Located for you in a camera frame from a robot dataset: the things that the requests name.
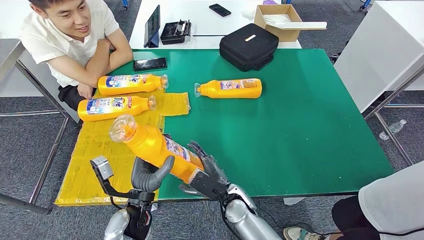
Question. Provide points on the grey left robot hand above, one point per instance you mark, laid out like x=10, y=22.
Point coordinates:
x=145, y=175

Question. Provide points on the person's left hand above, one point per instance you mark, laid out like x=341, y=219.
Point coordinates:
x=85, y=91

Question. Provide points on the person's right hand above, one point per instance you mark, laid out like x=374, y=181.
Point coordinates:
x=105, y=44

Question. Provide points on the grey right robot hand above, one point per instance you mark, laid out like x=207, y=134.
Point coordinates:
x=212, y=167

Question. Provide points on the orange detergent bottle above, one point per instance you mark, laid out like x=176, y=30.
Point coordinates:
x=132, y=89
x=112, y=114
x=149, y=145
x=232, y=92

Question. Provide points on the person's left forearm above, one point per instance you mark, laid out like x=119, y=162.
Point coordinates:
x=121, y=59

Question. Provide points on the clear plastic water bottle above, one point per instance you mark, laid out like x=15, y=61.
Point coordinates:
x=396, y=127

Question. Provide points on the white table leg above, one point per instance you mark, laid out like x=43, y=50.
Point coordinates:
x=154, y=207
x=293, y=201

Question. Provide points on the black smartphone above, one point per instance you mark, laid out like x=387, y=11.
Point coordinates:
x=220, y=10
x=150, y=64

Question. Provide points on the dark tablet with stand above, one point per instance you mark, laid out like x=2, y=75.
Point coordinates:
x=151, y=27

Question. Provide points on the person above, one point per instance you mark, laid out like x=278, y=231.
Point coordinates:
x=397, y=205
x=53, y=39

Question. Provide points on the yellow taped cardboard sheet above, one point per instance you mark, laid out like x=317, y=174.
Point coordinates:
x=92, y=155

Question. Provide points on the black plastic tray device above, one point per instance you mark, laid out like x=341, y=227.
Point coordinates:
x=174, y=35

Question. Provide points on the steel table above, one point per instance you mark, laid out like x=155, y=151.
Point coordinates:
x=8, y=56

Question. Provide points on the green table mat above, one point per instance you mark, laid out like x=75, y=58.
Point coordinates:
x=298, y=132

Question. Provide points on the white table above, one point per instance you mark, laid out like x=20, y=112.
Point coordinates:
x=377, y=49
x=205, y=23
x=10, y=16

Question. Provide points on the black zip carry case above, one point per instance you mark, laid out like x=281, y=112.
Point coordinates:
x=248, y=49

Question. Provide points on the clear plastic wrap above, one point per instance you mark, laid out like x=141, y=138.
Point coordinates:
x=250, y=15

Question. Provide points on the brown cardboard box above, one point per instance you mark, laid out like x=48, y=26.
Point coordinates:
x=281, y=35

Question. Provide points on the white plastic bag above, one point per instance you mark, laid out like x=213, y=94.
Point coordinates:
x=277, y=19

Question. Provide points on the black chair base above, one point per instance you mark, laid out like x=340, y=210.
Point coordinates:
x=335, y=58

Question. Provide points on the white foam board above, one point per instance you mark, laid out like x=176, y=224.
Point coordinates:
x=306, y=26

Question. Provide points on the purple object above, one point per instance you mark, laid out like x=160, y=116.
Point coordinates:
x=270, y=2

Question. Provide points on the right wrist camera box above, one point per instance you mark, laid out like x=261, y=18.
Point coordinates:
x=207, y=185

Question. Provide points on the steel table leg frame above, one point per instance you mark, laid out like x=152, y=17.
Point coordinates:
x=391, y=94

